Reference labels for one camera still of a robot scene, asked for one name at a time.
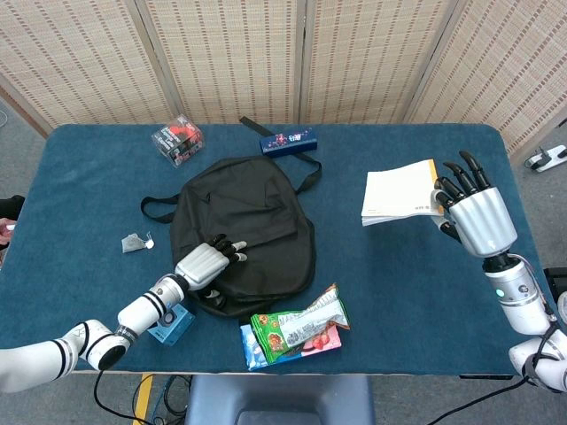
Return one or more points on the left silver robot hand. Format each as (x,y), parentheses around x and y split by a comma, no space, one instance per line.
(201,265)

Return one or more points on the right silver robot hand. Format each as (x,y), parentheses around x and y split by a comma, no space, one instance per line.
(483,221)

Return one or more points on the black backpack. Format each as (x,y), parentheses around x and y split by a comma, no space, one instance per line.
(257,199)

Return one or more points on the white book yellow spine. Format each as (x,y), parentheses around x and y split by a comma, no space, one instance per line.
(394,195)

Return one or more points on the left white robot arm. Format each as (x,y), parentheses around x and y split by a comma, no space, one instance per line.
(137,314)

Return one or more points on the light blue speaker box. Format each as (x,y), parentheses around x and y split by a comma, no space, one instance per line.
(177,327)

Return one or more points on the grey tea bag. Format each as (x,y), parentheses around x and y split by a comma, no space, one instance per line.
(130,243)

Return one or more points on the white screen foot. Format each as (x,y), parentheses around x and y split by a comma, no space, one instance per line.
(547,159)

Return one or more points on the black box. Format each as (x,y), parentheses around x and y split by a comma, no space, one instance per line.
(557,283)

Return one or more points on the blue pink Oreo box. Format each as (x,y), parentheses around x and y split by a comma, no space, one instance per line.
(252,350)

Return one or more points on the blue table cloth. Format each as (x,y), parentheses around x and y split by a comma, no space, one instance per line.
(398,274)

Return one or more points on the green snack bag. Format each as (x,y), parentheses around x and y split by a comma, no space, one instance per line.
(301,327)

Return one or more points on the clear plastic box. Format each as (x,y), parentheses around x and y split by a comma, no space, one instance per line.
(177,139)

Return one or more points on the dark blue long box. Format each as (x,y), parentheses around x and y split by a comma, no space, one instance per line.
(288,141)

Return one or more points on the woven folding screen panel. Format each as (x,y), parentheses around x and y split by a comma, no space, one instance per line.
(509,66)
(75,57)
(367,57)
(230,57)

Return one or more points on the black fabric object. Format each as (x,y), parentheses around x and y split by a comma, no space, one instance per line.
(11,206)

